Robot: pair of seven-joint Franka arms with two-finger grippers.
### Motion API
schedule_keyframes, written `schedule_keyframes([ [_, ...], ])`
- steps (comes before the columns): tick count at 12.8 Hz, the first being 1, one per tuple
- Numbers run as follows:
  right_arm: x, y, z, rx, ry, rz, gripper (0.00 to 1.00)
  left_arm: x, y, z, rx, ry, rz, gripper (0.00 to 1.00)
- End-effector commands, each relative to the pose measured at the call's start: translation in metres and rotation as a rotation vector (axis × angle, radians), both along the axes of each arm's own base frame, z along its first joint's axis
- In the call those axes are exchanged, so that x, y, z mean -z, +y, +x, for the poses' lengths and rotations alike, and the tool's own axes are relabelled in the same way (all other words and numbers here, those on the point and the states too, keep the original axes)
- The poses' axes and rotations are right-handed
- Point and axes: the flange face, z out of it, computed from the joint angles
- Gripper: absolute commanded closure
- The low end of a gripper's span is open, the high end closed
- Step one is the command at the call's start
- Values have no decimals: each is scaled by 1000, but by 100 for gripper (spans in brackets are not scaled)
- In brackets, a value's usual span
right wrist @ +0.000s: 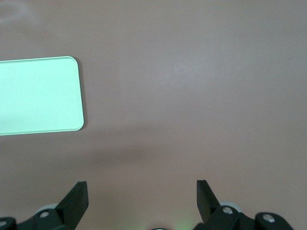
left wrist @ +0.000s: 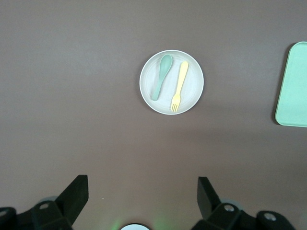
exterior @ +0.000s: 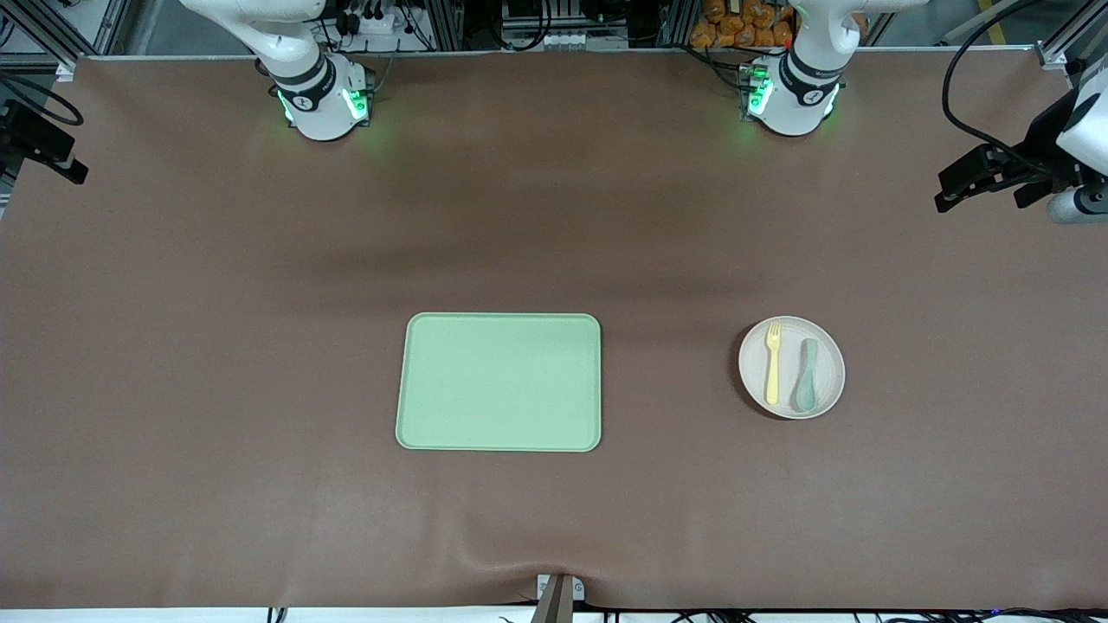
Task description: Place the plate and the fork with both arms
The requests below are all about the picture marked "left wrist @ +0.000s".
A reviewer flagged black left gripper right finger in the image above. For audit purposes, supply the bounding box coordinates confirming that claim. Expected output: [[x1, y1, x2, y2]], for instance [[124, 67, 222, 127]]
[[191, 176, 295, 230]]

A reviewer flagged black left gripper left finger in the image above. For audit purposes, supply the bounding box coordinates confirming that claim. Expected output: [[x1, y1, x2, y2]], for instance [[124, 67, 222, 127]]
[[0, 174, 90, 230]]

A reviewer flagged round pale plate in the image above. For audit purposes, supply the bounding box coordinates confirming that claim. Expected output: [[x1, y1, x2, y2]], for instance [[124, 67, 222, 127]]
[[139, 49, 205, 115]]

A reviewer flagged yellow plastic fork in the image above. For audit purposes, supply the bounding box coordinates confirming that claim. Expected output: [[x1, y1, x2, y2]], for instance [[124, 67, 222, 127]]
[[170, 61, 189, 113]]

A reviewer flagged brown table cover mat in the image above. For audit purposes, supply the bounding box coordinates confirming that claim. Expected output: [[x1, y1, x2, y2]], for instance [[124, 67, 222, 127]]
[[0, 0, 307, 230]]

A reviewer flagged light green rectangular tray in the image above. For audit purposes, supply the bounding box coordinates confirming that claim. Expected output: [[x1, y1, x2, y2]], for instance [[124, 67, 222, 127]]
[[274, 41, 307, 127]]

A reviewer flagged green plastic spoon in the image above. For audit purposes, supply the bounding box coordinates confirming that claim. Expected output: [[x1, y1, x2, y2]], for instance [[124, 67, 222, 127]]
[[151, 54, 173, 101]]

